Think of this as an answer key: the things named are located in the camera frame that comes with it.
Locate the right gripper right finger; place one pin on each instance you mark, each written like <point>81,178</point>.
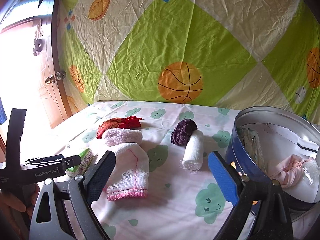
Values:
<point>272,221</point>

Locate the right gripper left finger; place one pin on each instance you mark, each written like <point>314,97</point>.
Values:
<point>50,219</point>

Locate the green tissue packet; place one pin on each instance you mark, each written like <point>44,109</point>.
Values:
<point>86,158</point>

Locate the white pink-trimmed gauze cloth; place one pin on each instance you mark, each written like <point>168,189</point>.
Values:
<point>130,176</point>

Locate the pink fluffy sock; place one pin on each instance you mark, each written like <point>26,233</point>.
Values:
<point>116,136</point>

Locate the red gold drawstring pouch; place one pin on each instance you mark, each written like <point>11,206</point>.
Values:
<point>128,123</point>

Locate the purple velvet scrunchie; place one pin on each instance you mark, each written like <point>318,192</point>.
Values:
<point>182,132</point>

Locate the person's left hand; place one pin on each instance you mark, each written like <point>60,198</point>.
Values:
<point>10,202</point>

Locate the pink fabric in tin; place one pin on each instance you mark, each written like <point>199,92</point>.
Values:
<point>289,171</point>

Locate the clear plastic bag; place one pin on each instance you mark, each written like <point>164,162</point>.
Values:
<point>311,171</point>

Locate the round blue metal tin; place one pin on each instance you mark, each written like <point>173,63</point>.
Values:
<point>267,135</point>

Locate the wooden door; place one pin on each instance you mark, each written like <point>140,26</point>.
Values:
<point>29,54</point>

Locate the cloud print bed sheet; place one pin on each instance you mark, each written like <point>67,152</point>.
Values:
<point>180,204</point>

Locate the brass door knob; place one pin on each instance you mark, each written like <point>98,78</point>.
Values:
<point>55,77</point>

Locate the green basketball print sheet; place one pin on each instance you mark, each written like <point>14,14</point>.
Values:
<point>222,53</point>

